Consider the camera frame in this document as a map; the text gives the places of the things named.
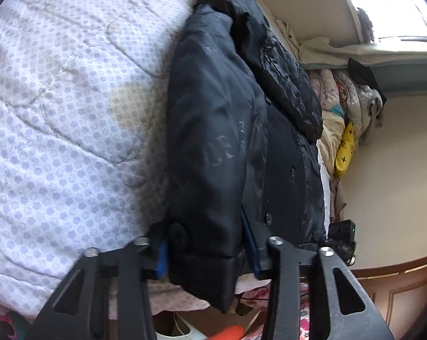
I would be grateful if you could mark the white plastic container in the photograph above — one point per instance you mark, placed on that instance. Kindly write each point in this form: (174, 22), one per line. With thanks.
(178, 331)

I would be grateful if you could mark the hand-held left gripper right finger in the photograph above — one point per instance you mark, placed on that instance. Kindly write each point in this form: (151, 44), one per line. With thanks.
(251, 244)

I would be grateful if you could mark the cream blanket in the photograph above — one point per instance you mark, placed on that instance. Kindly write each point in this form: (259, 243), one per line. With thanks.
(330, 138)

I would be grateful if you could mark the window with white sill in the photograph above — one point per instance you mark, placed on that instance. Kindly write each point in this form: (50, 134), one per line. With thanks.
(394, 3)

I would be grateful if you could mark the beige and teal curtain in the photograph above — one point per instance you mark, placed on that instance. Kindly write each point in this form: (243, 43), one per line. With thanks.
(323, 49)

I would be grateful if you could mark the pink knit cloth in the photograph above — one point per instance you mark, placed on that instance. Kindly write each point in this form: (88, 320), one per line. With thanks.
(337, 198)

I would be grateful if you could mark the pink floral cloth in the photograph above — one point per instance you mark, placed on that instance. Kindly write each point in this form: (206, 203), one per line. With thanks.
(256, 295)

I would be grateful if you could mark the grey garment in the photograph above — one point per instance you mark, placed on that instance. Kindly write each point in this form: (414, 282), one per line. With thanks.
(375, 106)

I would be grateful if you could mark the orange object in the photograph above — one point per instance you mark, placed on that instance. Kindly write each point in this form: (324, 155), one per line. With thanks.
(229, 333)

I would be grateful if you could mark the purple knitted cloth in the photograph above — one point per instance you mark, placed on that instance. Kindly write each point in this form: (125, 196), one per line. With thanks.
(365, 23)

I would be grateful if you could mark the pink floral quilt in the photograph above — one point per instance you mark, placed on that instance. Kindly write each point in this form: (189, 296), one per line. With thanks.
(328, 85)

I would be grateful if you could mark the bed with white dotted quilt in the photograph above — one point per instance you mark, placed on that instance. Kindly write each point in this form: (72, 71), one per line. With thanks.
(57, 113)

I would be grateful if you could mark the dark navy jacket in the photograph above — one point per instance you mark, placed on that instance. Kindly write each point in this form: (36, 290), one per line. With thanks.
(217, 131)

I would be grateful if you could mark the black cloth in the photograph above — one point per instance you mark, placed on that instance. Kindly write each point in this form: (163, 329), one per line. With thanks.
(364, 72)

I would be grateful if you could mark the yellow patterned pillow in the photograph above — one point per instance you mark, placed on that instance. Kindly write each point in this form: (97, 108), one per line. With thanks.
(345, 148)

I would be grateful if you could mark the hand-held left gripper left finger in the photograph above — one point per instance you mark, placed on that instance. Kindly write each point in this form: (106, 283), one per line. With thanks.
(160, 258)

